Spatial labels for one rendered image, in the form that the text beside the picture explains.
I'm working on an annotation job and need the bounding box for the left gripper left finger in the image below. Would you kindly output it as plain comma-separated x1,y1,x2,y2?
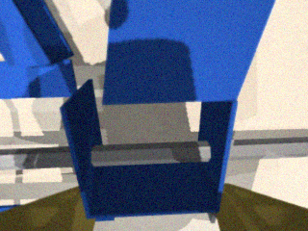
0,186,96,231

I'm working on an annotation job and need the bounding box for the blue sealant gun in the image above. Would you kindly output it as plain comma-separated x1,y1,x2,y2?
0,0,308,223

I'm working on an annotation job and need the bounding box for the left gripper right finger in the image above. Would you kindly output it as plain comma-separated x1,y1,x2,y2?
217,183,308,231

